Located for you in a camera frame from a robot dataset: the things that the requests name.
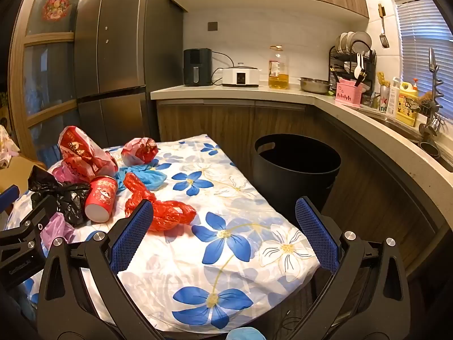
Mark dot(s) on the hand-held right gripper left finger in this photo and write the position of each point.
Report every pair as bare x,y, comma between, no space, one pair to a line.
131,233

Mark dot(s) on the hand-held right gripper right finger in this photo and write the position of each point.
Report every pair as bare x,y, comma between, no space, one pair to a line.
316,235

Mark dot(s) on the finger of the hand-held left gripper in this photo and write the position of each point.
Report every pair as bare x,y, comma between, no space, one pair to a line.
9,196
39,214

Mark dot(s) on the black plastic bag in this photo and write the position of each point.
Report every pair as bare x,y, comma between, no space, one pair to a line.
67,198

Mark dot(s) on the black trash bin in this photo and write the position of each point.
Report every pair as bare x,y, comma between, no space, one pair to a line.
293,184

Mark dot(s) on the purple plastic bag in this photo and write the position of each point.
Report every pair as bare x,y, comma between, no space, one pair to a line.
58,226

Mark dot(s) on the chair with tan cushion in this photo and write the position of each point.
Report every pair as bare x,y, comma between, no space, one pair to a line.
17,171

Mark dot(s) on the red paper cup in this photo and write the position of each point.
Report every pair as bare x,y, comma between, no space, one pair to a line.
101,198

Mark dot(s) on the pink plastic bag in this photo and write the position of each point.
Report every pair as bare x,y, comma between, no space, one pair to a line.
63,173

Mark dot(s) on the floral cloth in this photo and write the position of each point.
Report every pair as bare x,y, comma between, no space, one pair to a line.
5,145

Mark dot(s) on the blue plastic bag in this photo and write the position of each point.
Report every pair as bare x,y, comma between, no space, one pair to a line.
152,179

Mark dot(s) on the large red printed plastic bag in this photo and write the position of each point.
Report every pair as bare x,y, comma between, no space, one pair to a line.
79,148

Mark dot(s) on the small crumpled red printed bag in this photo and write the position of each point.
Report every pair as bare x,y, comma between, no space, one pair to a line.
141,150

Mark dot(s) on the blue floral blanket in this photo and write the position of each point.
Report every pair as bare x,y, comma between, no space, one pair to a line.
230,202

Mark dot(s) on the light blue cloth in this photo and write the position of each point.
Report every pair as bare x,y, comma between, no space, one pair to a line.
245,334

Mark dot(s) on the stone kitchen counter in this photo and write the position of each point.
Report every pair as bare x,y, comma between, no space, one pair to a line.
354,109

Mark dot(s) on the wooden framed glass door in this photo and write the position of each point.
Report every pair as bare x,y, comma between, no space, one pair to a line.
49,67

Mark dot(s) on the steel sink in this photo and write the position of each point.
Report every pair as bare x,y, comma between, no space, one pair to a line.
400,127

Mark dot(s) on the wooden lower cabinets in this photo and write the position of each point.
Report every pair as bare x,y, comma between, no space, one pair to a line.
219,120

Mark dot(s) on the pink utensil holder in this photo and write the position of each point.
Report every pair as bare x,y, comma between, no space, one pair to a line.
347,94

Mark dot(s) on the beer can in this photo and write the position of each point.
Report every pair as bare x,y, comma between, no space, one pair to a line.
383,101

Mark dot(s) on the steel basin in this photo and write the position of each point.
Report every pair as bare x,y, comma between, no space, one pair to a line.
314,85

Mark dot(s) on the white bottle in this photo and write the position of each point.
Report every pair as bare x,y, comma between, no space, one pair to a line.
393,99

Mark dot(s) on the yellow detergent bottle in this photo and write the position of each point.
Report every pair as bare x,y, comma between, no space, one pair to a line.
406,106

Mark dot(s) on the cooking oil bottle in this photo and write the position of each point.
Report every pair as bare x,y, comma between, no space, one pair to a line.
278,74

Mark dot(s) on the steel refrigerator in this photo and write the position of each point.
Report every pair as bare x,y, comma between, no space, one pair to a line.
120,60

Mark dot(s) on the white plastic spoon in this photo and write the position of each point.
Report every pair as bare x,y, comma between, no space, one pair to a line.
359,65

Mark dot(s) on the black dish rack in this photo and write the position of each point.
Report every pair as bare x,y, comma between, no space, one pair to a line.
370,67

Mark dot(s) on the white electric cooker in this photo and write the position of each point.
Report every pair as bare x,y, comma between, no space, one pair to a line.
240,76

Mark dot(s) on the black air fryer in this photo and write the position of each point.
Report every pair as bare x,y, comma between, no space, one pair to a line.
197,67

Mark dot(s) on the white plate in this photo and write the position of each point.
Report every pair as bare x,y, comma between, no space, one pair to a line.
340,42
349,40
362,39

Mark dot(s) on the red door decoration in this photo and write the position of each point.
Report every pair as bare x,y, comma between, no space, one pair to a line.
56,7

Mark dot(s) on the steel faucet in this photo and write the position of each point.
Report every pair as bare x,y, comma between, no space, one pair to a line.
433,78

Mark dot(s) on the hanging metal spatula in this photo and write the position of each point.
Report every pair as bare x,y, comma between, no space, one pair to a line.
384,39

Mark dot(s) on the window blinds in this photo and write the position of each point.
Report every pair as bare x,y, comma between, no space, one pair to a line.
421,35

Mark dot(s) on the dark wall socket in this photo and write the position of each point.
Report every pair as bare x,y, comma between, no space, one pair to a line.
212,26

